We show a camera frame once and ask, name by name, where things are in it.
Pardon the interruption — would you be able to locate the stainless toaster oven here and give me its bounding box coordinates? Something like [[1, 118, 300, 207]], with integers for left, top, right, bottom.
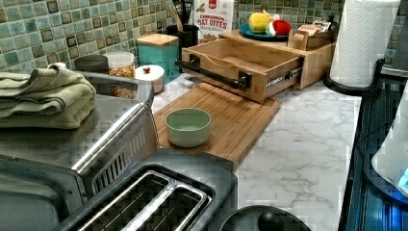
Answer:
[[0, 72, 158, 231]]

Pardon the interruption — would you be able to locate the black paper towel holder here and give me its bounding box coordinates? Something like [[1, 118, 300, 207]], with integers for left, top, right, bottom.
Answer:
[[323, 59, 385, 97]]

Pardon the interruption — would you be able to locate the black pot lid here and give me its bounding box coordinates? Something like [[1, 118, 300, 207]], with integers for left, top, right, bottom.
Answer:
[[218, 205, 311, 231]]

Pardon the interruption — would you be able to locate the oat bites cereal box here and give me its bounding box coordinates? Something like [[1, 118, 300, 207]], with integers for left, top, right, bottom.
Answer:
[[192, 0, 234, 43]]

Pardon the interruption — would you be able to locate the black two-slot toaster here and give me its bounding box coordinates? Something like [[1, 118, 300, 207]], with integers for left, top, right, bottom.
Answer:
[[52, 149, 238, 231]]

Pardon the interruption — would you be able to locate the white lidded pink pot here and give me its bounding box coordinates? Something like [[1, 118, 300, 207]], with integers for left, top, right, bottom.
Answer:
[[135, 64, 165, 93]]

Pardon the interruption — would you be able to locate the teal canister with wooden lid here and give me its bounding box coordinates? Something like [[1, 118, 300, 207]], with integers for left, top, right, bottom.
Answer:
[[137, 34, 180, 84]]

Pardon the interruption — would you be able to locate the folded green towel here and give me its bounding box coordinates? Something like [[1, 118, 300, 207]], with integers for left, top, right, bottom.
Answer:
[[0, 64, 96, 129]]

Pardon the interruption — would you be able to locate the wooden drawer cabinet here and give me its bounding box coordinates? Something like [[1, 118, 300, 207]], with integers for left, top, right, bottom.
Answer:
[[220, 30, 336, 90]]

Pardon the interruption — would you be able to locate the glass jar with cereal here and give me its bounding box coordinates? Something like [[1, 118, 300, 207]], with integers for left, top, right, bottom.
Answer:
[[106, 52, 135, 78]]

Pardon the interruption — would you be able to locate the open wooden drawer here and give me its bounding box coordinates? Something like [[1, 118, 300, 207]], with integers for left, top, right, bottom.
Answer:
[[181, 38, 303, 103]]

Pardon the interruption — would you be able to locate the teal plate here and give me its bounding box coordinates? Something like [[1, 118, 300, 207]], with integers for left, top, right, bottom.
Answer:
[[238, 23, 288, 41]]

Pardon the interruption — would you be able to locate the dark grey bowl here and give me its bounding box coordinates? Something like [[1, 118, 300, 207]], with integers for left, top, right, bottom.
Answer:
[[74, 55, 109, 73]]

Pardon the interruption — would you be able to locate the bamboo cutting board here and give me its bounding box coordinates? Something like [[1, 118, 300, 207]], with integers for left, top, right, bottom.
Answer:
[[154, 83, 280, 168]]

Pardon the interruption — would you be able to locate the pale green cup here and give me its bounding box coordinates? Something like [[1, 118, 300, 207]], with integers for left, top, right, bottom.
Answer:
[[165, 108, 212, 148]]

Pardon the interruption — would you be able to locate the red white plush toy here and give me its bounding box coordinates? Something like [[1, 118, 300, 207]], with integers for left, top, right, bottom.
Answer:
[[266, 19, 292, 36]]

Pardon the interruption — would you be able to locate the black drawer handle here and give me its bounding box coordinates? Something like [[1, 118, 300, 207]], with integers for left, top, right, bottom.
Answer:
[[175, 54, 252, 91]]

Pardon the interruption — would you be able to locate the yellow plush toy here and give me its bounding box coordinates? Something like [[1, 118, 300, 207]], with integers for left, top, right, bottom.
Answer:
[[248, 11, 280, 34]]

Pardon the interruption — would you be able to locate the wooden tea bag box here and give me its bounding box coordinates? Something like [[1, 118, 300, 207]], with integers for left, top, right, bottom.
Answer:
[[288, 20, 336, 51]]

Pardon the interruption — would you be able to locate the black utensil holder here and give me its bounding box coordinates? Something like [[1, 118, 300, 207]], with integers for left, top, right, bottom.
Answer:
[[166, 0, 198, 56]]

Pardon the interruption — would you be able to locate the white paper towel roll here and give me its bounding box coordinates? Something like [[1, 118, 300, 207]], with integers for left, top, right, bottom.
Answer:
[[330, 0, 401, 88]]

